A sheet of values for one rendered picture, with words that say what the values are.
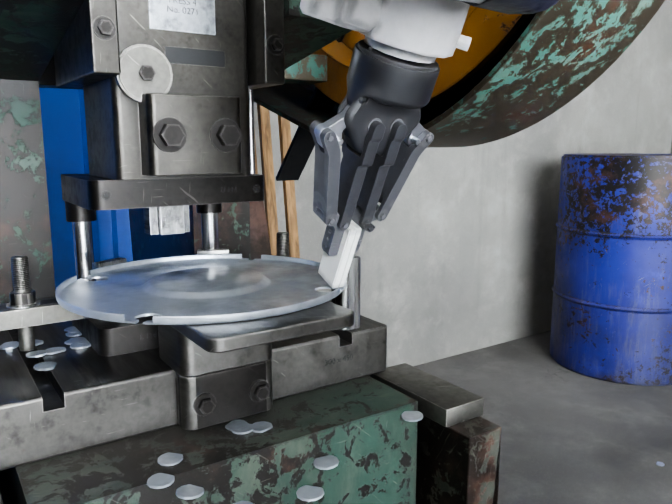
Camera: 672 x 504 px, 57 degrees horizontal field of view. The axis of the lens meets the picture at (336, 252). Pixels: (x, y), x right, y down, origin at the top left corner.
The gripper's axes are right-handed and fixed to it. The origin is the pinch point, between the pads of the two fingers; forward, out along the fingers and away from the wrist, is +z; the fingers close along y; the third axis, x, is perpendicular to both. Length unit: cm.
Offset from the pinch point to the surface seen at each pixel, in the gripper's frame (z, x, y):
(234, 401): 15.5, -2.3, -9.8
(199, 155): -4.0, 13.8, -9.9
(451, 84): -13.3, 14.5, 23.0
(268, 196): 51, 99, 55
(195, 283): 6.4, 6.0, -11.9
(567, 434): 98, 19, 134
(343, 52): -8, 42, 26
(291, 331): 0.9, -8.8, -10.3
